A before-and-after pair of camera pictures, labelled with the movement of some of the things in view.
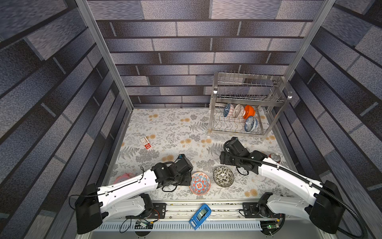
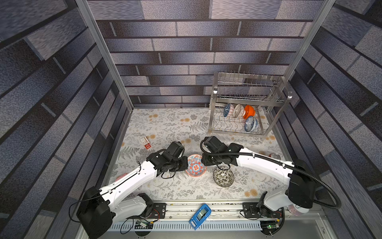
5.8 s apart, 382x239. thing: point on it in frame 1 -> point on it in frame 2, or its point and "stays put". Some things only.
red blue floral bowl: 200,183 -> 196,168
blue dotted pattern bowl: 226,109 stays put
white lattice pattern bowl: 238,111 stays put
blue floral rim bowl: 250,124 stays put
